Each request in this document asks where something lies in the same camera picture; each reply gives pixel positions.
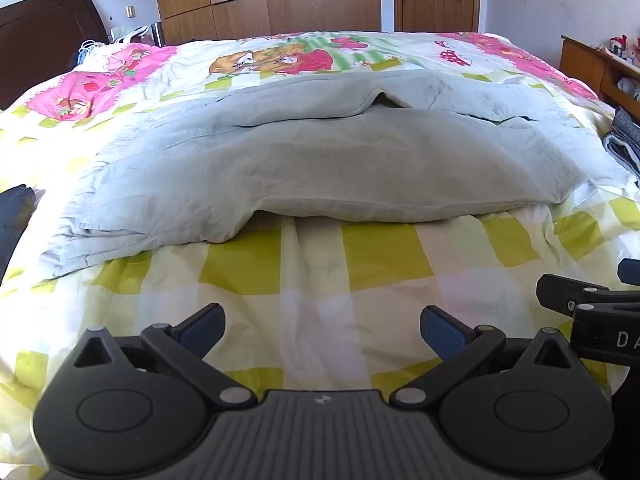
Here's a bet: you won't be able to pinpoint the light grey khaki pants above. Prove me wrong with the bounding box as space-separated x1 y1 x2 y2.
41 70 631 278

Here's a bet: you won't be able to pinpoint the folded grey striped garment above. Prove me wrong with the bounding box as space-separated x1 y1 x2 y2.
602 107 640 180

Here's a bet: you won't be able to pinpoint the wooden tv cabinet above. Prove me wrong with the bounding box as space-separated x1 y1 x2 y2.
560 36 639 122

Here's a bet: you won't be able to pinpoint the folded black garment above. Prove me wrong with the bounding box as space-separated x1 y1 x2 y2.
0 184 36 280

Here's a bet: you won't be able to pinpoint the white blue bag pile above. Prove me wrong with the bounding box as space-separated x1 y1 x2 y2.
74 25 151 66

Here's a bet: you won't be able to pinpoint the dark wooden headboard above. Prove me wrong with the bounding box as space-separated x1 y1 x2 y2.
0 0 108 110

